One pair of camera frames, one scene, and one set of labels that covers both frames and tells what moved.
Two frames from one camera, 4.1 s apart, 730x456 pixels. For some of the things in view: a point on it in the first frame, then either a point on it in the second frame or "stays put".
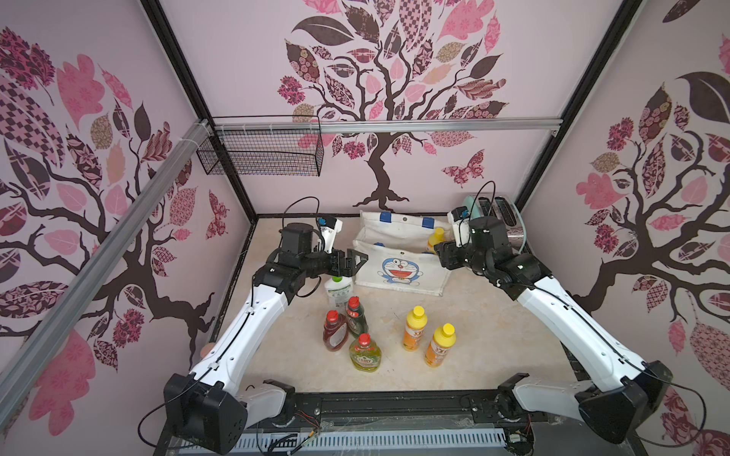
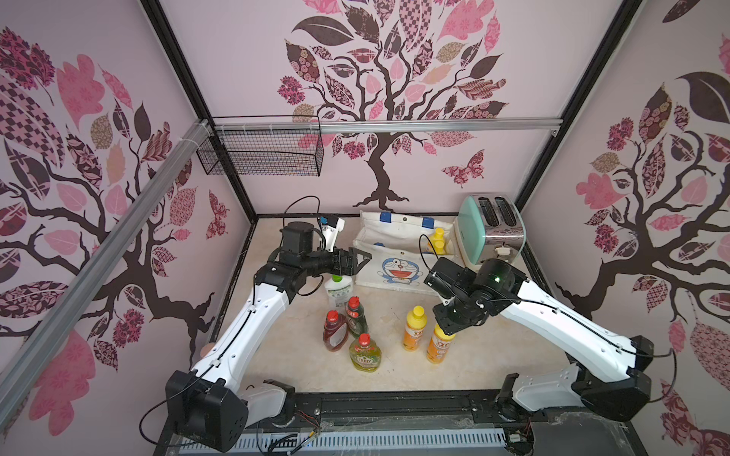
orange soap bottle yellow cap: (443, 339) stays put
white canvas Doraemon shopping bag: (395, 245) stays put
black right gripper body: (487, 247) → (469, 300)
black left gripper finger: (349, 268) stays put
